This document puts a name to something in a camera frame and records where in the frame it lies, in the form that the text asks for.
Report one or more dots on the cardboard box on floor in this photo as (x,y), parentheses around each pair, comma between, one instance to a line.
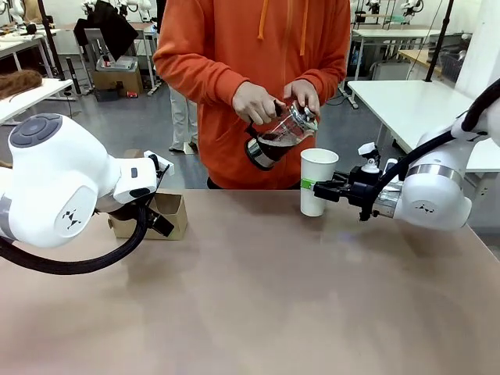
(117,82)

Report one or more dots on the large white table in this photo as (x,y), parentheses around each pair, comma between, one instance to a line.
(410,105)

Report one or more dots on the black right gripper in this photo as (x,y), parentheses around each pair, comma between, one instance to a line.
(361,191)

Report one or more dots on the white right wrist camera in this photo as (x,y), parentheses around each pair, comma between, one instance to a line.
(369,149)

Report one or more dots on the black stand pole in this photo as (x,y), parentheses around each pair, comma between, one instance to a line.
(439,43)
(51,39)

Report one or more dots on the white paper cup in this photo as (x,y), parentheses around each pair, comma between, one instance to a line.
(318,203)

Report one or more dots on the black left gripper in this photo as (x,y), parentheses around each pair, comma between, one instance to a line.
(161,225)

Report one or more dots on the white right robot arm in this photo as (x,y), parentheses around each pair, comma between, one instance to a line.
(429,195)

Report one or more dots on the brown cardboard cup carrier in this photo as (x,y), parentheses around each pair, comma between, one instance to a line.
(176,218)

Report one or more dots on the glass french press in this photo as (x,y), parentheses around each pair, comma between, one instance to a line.
(273,144)

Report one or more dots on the black cloth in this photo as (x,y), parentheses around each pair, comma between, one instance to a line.
(109,27)

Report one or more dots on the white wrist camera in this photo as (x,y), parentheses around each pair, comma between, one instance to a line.
(369,149)
(164,164)

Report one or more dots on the person in white clothes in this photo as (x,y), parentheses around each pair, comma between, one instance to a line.
(183,117)

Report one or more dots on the brown furry object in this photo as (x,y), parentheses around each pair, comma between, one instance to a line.
(19,82)

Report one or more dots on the person's left hand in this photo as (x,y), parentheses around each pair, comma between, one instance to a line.
(302,91)

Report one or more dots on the grey storage bin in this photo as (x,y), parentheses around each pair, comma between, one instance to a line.
(121,62)

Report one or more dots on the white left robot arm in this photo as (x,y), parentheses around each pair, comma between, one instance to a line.
(58,176)

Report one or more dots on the white background desk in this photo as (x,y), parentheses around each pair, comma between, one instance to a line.
(390,34)

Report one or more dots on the person's right hand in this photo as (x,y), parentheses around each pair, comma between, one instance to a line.
(250,103)

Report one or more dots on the person in orange hoodie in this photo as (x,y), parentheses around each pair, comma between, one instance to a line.
(218,58)

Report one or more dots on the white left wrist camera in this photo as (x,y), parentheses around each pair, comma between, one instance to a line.
(164,164)

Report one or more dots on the white table with brown fur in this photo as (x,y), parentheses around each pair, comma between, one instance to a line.
(35,95)

